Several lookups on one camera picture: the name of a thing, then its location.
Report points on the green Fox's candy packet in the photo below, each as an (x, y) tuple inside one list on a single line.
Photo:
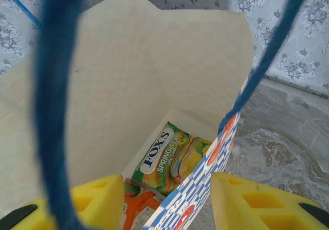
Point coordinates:
[(164, 150)]

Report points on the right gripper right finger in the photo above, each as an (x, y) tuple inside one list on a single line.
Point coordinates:
[(231, 209)]

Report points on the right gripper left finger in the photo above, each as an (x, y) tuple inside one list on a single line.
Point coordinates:
[(102, 201)]

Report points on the blue checkered paper bag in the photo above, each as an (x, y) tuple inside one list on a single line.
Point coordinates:
[(154, 60)]

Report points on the small orange snack packet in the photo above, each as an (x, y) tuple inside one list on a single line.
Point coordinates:
[(144, 209)]

